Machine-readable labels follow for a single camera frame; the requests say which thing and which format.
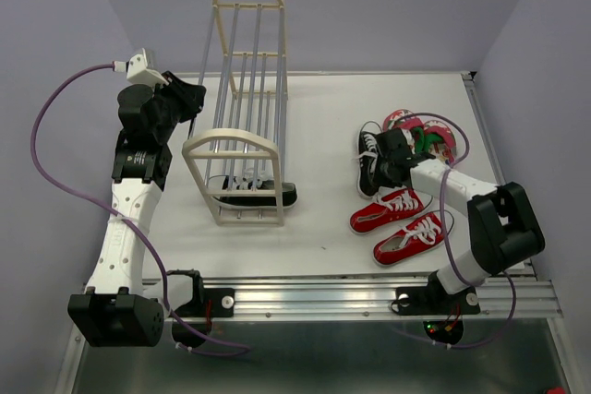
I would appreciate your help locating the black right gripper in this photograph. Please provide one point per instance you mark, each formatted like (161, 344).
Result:
(381, 180)

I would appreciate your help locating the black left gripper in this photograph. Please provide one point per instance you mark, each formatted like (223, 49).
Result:
(191, 96)

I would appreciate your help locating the beige chrome shoe shelf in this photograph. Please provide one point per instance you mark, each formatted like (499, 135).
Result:
(248, 130)

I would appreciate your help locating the black sneaker white laces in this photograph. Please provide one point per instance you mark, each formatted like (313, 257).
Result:
(248, 192)

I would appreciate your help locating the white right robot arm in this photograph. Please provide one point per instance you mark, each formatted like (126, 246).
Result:
(503, 228)

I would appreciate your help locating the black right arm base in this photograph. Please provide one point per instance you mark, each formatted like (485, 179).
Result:
(443, 313)

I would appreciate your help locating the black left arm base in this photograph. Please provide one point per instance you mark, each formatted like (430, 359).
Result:
(196, 304)

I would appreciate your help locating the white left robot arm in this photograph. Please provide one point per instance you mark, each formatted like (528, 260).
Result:
(114, 310)

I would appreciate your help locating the red sneaker upper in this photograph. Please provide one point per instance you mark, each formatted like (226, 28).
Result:
(399, 205)

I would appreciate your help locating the red sneaker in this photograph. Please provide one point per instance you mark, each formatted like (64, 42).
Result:
(399, 205)
(414, 239)

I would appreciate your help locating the pink flip-flop left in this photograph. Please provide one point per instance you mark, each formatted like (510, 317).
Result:
(405, 120)

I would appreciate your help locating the pink flip-flop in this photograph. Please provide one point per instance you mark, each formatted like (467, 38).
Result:
(436, 138)
(405, 120)

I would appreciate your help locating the pink flip-flop right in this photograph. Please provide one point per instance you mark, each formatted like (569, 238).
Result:
(436, 138)

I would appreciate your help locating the red sneaker lower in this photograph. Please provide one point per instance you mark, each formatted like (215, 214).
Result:
(414, 239)

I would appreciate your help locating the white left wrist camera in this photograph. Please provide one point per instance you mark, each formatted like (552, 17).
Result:
(140, 69)

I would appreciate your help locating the aluminium mounting rail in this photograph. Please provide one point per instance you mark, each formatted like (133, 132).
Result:
(368, 298)

